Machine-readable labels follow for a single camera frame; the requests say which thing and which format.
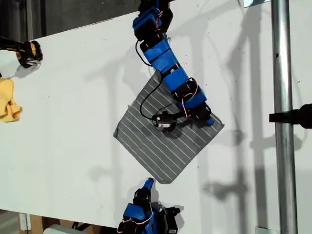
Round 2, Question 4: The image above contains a steel post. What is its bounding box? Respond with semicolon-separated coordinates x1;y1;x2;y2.
270;0;298;234

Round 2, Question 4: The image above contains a white table leg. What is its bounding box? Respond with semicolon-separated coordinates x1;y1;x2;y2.
19;213;32;232

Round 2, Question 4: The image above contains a white plastic box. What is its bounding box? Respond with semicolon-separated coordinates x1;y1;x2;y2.
43;224;74;234

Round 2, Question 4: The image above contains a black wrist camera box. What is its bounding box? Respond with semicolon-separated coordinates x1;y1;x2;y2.
166;212;180;234
152;111;178;134

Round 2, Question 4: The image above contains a black clamp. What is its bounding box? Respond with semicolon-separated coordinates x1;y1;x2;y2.
269;103;312;129

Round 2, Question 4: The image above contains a yellow black cordless drill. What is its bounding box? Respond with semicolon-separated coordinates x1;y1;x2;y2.
0;36;44;69

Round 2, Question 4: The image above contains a black camera cable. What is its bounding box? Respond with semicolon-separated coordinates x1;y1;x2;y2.
135;40;163;121

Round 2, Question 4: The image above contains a brown cardboard box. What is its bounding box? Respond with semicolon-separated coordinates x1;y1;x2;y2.
30;215;117;234

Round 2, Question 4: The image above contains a crumpled yellow cloth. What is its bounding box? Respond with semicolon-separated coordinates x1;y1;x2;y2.
0;77;23;123

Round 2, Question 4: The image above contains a grey white-striped towel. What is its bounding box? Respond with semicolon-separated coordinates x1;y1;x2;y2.
113;72;225;185

